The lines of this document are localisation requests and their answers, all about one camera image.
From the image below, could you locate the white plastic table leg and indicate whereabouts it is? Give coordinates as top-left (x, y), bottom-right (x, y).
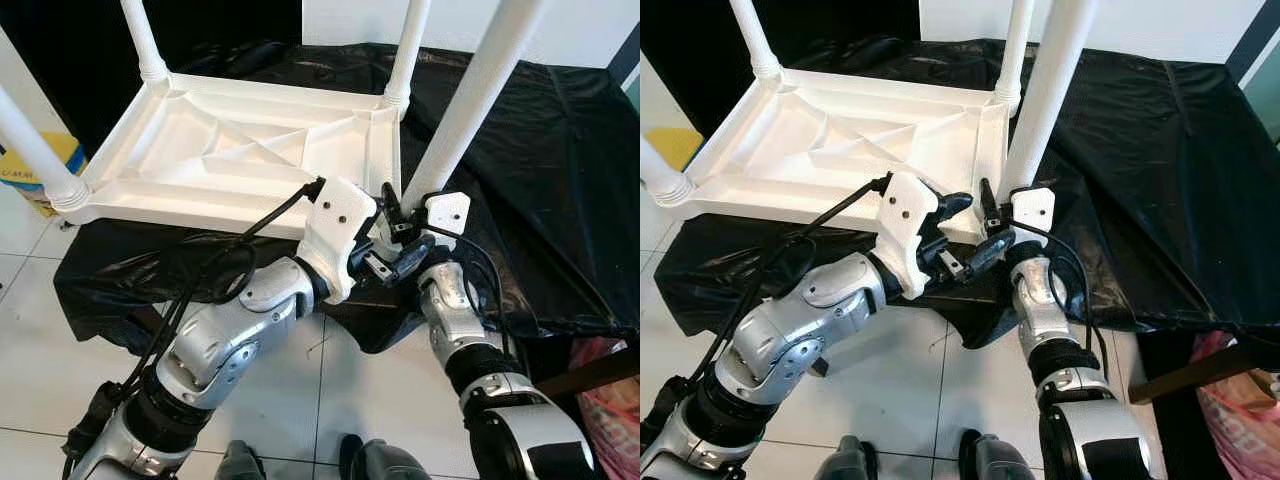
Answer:
top-left (400, 0), bottom-right (549, 206)
top-left (382, 0), bottom-right (433, 111)
top-left (122, 0), bottom-right (171, 86)
top-left (993, 0), bottom-right (1036, 106)
top-left (730, 0), bottom-right (783, 81)
top-left (0, 85), bottom-right (91, 211)
top-left (640, 135), bottom-right (696, 206)
top-left (1005, 0), bottom-right (1099, 196)

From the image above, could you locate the white plastic table top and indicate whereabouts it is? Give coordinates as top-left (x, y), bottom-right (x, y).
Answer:
top-left (55, 70), bottom-right (406, 241)
top-left (655, 65), bottom-right (1011, 246)

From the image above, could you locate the black plastic table cover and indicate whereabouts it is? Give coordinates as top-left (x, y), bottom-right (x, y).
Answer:
top-left (52, 42), bottom-right (641, 353)
top-left (655, 38), bottom-right (1280, 349)

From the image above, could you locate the grey right robot foot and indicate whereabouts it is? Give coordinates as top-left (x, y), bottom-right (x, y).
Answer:
top-left (958, 428), bottom-right (1036, 480)
top-left (338, 435), bottom-right (431, 480)

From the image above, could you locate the grey robot foot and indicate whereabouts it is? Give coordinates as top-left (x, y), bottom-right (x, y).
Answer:
top-left (815, 435), bottom-right (881, 480)
top-left (338, 435), bottom-right (431, 480)
top-left (958, 428), bottom-right (1036, 480)
top-left (215, 440), bottom-right (266, 480)

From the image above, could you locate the black backdrop sheet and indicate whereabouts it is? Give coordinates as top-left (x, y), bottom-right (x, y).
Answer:
top-left (0, 0), bottom-right (303, 156)
top-left (640, 0), bottom-right (921, 131)

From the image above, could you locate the grey left robot foot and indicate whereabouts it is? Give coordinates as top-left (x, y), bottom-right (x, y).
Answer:
top-left (215, 440), bottom-right (266, 480)
top-left (815, 435), bottom-right (881, 480)

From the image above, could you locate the pink plastic bag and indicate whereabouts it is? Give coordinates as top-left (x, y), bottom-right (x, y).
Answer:
top-left (1190, 330), bottom-right (1280, 480)
top-left (570, 338), bottom-right (641, 480)

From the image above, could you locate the yellow bin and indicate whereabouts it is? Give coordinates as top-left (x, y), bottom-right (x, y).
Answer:
top-left (0, 132), bottom-right (89, 219)
top-left (672, 127), bottom-right (706, 171)

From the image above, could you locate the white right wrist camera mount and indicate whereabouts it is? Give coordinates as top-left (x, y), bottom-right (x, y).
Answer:
top-left (420, 190), bottom-right (473, 263)
top-left (1008, 187), bottom-right (1057, 256)

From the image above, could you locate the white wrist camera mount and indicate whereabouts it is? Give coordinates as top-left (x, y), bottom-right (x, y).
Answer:
top-left (873, 170), bottom-right (943, 301)
top-left (298, 177), bottom-right (379, 304)
top-left (420, 190), bottom-right (473, 263)
top-left (1008, 187), bottom-right (1057, 256)

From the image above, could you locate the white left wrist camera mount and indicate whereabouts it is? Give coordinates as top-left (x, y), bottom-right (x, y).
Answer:
top-left (298, 177), bottom-right (379, 304)
top-left (873, 170), bottom-right (943, 301)

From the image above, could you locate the dark door frame strip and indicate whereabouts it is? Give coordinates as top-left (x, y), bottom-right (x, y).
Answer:
top-left (605, 25), bottom-right (641, 86)
top-left (1225, 0), bottom-right (1280, 81)

